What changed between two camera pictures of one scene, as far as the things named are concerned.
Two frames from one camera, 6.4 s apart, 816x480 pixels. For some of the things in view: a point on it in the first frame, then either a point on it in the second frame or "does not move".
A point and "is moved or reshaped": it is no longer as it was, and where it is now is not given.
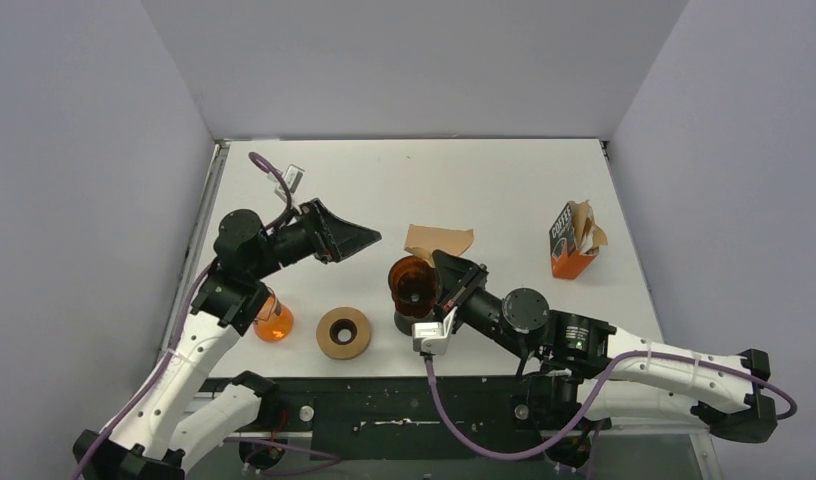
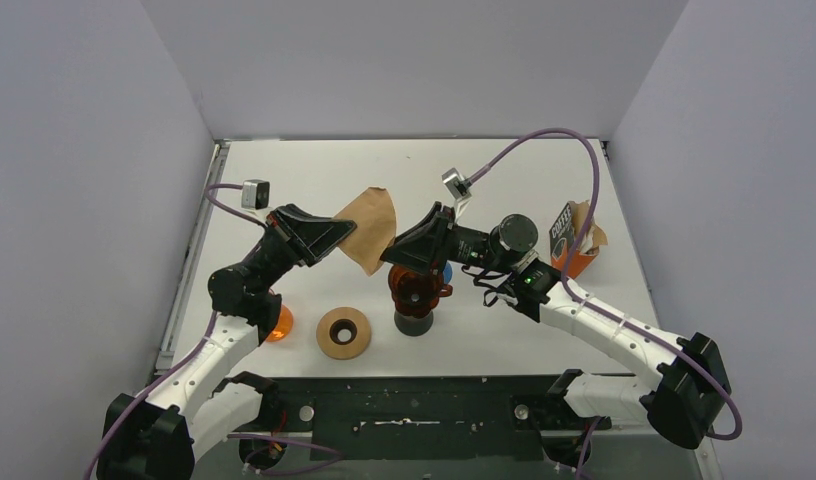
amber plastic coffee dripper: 413,285 does not move
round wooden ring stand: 335,320 does not move
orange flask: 274,322 does not move
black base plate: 410,418 does not move
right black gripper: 457,278 -> 427,246
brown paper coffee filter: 424,241 is moved or reshaped
